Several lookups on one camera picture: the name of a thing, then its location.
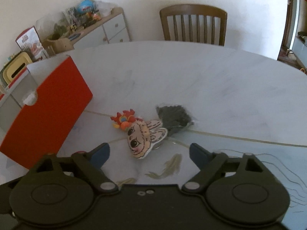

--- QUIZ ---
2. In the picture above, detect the red white picture book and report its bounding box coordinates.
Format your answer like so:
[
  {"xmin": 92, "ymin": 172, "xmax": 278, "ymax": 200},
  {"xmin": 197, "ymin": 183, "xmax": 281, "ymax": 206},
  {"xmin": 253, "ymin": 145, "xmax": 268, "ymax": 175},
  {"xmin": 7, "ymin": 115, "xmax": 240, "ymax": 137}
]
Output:
[{"xmin": 16, "ymin": 26, "xmax": 50, "ymax": 61}]

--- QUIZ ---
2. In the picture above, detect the beige bunny plush toy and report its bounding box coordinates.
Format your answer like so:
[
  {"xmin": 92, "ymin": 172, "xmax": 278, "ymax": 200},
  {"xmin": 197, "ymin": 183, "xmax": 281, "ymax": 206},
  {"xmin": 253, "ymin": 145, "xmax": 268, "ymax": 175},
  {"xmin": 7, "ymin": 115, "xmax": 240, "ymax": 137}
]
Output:
[{"xmin": 127, "ymin": 120, "xmax": 168, "ymax": 160}]

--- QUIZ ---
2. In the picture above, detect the white wooden sideboard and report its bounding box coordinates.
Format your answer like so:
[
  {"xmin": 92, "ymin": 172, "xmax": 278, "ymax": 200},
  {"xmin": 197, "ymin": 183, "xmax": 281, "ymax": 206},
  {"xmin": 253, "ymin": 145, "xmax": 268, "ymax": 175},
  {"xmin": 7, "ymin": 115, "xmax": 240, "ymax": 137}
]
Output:
[{"xmin": 45, "ymin": 7, "xmax": 132, "ymax": 51}]

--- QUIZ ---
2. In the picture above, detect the red storage box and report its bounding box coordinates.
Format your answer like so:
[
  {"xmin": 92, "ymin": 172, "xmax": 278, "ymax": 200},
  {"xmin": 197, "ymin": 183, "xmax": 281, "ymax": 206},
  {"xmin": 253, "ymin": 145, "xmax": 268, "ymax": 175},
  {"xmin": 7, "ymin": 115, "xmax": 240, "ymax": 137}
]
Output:
[{"xmin": 0, "ymin": 55, "xmax": 93, "ymax": 170}]

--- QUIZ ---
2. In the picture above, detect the toy clutter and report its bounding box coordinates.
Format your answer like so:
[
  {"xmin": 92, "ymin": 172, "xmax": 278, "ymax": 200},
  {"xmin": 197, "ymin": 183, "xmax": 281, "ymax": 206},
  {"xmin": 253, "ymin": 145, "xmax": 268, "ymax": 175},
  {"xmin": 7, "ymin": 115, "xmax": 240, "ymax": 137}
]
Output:
[{"xmin": 54, "ymin": 6, "xmax": 102, "ymax": 35}]

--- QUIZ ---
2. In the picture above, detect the light wooden box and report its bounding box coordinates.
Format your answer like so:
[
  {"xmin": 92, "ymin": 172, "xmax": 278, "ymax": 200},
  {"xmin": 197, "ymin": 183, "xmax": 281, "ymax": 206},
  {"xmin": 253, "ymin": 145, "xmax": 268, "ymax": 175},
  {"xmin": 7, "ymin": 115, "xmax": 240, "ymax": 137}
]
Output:
[{"xmin": 42, "ymin": 37, "xmax": 73, "ymax": 53}]

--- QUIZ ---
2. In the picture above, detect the white plastic bag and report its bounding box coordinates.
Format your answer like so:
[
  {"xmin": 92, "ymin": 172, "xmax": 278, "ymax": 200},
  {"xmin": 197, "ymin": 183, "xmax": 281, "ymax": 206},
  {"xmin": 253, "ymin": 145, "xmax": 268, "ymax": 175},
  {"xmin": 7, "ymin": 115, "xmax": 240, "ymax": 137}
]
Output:
[{"xmin": 96, "ymin": 1, "xmax": 116, "ymax": 17}]

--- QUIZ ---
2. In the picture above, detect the clear fish print table mat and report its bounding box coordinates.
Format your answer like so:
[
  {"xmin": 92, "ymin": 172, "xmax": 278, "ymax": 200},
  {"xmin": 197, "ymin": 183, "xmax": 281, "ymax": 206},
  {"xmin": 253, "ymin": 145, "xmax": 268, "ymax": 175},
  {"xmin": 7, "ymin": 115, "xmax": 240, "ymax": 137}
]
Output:
[{"xmin": 60, "ymin": 110, "xmax": 307, "ymax": 221}]

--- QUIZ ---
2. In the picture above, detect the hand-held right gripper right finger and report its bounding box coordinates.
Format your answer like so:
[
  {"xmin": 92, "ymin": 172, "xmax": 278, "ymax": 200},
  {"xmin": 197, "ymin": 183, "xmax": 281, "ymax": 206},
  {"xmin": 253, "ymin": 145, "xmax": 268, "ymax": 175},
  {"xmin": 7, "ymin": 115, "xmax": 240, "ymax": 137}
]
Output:
[{"xmin": 182, "ymin": 143, "xmax": 276, "ymax": 193}]

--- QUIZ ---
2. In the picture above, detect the blue round toy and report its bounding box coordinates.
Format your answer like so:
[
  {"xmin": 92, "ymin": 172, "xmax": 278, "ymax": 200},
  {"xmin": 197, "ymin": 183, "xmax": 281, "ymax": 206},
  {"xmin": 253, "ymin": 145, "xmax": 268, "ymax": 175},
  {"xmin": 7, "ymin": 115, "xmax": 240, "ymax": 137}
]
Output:
[{"xmin": 77, "ymin": 0, "xmax": 95, "ymax": 13}]

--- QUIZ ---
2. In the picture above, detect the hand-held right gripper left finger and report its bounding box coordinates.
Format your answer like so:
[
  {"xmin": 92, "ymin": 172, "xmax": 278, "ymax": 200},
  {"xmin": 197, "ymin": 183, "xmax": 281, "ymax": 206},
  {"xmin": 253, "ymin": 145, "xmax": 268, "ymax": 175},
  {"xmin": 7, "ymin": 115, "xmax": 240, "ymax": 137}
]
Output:
[{"xmin": 31, "ymin": 142, "xmax": 119, "ymax": 193}]

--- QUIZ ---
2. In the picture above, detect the white wall cabinet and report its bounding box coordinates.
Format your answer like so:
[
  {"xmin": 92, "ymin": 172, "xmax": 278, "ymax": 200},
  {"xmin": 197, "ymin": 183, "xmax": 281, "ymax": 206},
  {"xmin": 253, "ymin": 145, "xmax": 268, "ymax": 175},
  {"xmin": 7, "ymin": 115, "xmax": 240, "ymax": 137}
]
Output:
[{"xmin": 291, "ymin": 32, "xmax": 307, "ymax": 63}]

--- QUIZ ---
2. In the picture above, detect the brown wooden chair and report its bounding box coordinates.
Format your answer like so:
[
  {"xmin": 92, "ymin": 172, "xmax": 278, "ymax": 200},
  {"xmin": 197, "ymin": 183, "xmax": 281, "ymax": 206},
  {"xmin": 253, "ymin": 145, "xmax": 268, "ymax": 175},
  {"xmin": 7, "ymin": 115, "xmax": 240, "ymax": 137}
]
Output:
[{"xmin": 159, "ymin": 4, "xmax": 228, "ymax": 46}]

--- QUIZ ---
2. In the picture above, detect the red orange dragon toy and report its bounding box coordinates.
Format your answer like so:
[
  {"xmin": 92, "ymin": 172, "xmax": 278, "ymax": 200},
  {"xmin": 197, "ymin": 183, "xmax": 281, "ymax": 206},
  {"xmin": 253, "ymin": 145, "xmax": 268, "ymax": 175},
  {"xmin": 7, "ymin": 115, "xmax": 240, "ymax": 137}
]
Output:
[{"xmin": 110, "ymin": 109, "xmax": 144, "ymax": 131}]

